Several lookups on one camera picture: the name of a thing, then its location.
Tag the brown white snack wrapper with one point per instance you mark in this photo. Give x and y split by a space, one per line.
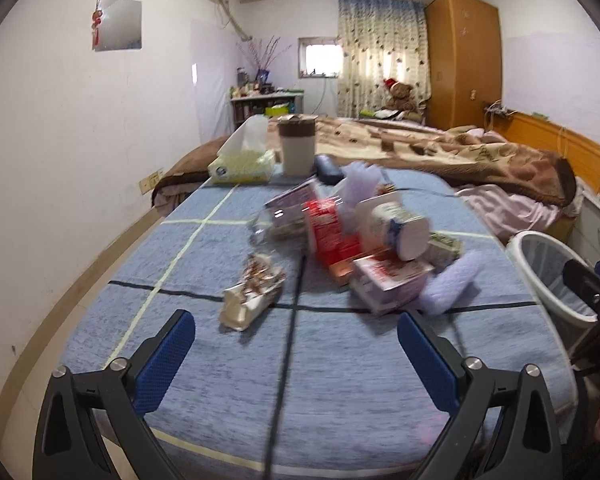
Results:
259 287

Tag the vase with branches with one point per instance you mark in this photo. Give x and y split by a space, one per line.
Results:
261 54

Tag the red cilostazol tablet box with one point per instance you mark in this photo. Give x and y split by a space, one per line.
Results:
331 247

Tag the purple drink carton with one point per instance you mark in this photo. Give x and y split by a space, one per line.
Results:
286 210

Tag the purple foam net sleeve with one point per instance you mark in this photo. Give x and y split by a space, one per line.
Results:
361 182

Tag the silver wall poster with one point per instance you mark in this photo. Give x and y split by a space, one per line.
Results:
117 25

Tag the beige brown travel cup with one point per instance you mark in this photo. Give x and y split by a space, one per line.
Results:
297 138

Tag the small window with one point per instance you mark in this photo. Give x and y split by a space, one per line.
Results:
319 57

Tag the yellow tissue box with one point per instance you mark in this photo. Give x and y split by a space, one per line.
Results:
245 157

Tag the patterned window curtain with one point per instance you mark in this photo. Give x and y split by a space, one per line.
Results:
380 40

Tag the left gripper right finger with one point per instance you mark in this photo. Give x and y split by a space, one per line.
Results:
501 423

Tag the brown patterned blanket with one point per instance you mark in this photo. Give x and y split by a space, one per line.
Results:
457 157

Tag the pink bed sheet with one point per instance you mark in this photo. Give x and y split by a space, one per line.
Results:
507 214

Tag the white yogurt cup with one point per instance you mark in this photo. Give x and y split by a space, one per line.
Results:
384 223

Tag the orange wooden wardrobe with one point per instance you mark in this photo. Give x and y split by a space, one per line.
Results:
465 61

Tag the brown teddy bear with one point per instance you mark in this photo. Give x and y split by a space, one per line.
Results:
400 96

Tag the grey drawer nightstand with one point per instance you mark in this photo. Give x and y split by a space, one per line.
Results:
585 236

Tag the green herbal box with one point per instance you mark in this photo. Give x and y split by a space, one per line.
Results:
442 250

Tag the wooden bed headboard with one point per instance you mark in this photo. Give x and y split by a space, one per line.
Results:
582 152

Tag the cluttered desk shelf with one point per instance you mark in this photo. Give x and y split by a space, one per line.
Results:
258 95

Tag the wall power socket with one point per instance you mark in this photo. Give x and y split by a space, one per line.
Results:
148 183

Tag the apple juice carton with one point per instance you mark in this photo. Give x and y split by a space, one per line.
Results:
385 284

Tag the white trash bin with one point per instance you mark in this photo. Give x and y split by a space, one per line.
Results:
540 258

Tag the dark blue glasses case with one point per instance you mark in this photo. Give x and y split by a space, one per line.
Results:
327 171

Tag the white foam roll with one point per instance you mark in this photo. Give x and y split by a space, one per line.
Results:
443 290

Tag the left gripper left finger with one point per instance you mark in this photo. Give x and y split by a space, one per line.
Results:
68 443

